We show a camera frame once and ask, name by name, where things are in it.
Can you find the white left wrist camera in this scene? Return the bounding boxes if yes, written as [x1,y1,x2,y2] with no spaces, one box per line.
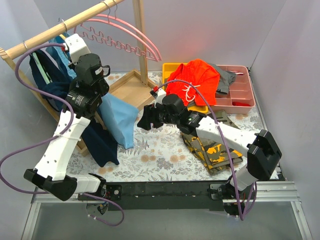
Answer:
[64,33,91,65]

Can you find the floral table mat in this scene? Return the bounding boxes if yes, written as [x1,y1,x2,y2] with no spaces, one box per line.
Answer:
[53,71,279,183]

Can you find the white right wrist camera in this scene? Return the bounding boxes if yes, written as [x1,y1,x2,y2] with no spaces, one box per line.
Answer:
[150,86,167,109]

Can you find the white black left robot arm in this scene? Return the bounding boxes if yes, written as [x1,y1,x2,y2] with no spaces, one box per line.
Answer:
[23,53,109,201]

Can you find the wooden clothes rack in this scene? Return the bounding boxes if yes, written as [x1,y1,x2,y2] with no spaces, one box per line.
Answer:
[0,0,163,157]

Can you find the pink divided tray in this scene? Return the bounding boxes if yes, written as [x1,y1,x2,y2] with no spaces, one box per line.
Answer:
[211,65,256,114]

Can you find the yellow hanger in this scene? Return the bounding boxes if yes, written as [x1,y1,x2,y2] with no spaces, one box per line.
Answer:
[58,17,68,41]

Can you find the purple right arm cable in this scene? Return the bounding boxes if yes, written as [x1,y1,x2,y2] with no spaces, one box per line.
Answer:
[157,79,258,221]

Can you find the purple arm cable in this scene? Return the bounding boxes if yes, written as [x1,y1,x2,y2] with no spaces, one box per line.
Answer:
[0,42,125,227]
[157,79,258,221]

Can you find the navy blue shorts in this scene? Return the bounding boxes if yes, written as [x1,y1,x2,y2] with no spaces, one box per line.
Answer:
[29,46,119,167]

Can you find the orange shorts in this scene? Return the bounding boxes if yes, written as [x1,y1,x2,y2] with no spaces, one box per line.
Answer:
[166,59,220,106]

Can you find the light green hanger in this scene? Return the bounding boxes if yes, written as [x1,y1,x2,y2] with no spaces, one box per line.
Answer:
[30,52,52,84]

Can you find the camouflage shorts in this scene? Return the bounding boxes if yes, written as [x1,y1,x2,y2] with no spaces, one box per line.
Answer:
[181,110,243,175]

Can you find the red item in tray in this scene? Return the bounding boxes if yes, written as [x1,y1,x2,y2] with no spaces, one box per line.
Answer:
[232,101,252,107]

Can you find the pink hanger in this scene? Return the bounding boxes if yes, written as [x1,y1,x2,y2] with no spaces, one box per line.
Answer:
[96,0,162,62]
[73,13,162,62]

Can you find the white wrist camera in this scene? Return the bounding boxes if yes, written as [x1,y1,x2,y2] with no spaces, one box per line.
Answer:
[150,86,167,109]
[64,33,91,65]

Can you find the rear pink hanger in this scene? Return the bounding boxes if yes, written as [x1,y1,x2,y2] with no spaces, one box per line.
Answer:
[96,0,162,62]

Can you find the grey shorts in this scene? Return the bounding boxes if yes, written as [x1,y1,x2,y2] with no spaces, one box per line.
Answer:
[209,63,237,95]

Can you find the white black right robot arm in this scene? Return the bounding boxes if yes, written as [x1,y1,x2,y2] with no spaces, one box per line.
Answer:
[137,94,282,199]

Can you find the front pink hanger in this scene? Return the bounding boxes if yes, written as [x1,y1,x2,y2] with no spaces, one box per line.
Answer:
[73,13,162,62]

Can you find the light blue shorts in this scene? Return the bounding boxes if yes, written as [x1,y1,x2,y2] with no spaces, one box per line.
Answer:
[46,46,139,149]

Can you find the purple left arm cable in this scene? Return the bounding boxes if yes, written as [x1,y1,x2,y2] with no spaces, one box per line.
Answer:
[0,42,125,227]

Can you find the yellow plastic tray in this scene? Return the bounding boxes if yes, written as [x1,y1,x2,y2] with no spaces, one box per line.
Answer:
[162,62,208,114]

